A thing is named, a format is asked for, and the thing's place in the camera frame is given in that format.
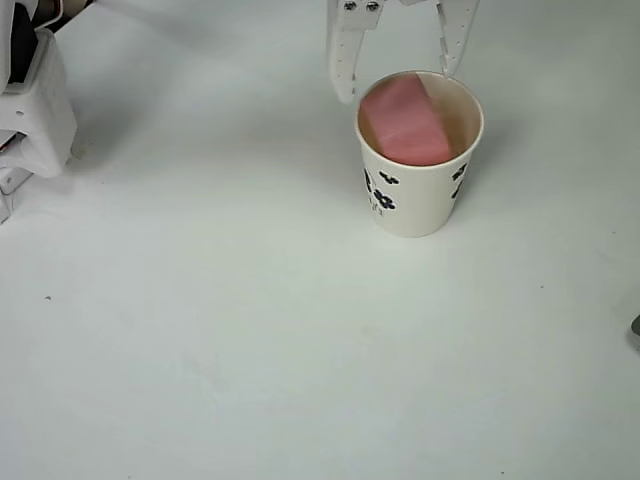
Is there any pink block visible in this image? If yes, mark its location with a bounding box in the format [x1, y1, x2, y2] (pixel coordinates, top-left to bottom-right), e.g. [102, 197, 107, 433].
[360, 74, 454, 167]

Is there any white paper cup blue print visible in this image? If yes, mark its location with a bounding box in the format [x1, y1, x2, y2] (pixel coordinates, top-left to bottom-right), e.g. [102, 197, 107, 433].
[355, 70, 486, 239]

